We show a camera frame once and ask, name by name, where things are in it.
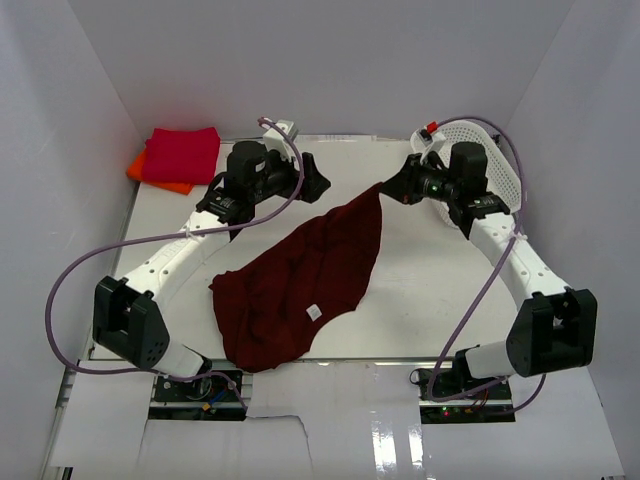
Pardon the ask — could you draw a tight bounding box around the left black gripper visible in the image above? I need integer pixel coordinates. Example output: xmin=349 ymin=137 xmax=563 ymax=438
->
xmin=250 ymin=145 xmax=331 ymax=205

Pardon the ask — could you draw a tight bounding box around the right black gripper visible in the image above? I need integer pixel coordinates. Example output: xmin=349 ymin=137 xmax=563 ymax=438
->
xmin=377 ymin=153 xmax=459 ymax=206

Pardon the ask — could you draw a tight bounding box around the dark red t-shirt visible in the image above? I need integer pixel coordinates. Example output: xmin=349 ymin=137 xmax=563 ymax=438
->
xmin=209 ymin=185 xmax=382 ymax=373

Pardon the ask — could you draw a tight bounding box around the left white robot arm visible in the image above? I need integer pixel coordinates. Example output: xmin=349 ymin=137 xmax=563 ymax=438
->
xmin=92 ymin=141 xmax=331 ymax=399

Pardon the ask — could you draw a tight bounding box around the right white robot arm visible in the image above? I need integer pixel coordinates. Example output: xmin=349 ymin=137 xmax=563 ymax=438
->
xmin=381 ymin=141 xmax=598 ymax=399

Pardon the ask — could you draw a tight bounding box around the white perforated plastic basket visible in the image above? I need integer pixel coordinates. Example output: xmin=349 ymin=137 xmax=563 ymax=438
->
xmin=409 ymin=118 xmax=522 ymax=214

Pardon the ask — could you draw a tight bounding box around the folded crimson t-shirt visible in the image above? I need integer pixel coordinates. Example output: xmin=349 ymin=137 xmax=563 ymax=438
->
xmin=142 ymin=127 xmax=221 ymax=185

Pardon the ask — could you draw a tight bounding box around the folded orange t-shirt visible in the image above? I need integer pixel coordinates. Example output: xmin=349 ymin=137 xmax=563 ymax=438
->
xmin=125 ymin=149 xmax=195 ymax=195

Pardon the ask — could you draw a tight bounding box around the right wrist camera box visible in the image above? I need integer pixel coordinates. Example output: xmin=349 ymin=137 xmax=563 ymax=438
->
xmin=418 ymin=121 xmax=446 ymax=164

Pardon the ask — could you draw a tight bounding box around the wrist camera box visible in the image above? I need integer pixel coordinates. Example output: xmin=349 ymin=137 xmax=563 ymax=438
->
xmin=418 ymin=121 xmax=446 ymax=164
xmin=262 ymin=118 xmax=300 ymax=156

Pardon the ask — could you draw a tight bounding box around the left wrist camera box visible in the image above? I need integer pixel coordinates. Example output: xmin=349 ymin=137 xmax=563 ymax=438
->
xmin=262 ymin=118 xmax=300 ymax=156

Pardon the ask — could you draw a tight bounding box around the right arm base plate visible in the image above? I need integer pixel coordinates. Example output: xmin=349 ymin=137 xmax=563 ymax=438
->
xmin=409 ymin=368 xmax=515 ymax=425

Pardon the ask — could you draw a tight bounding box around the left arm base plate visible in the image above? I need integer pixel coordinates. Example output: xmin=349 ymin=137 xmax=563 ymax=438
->
xmin=148 ymin=370 xmax=246 ymax=422

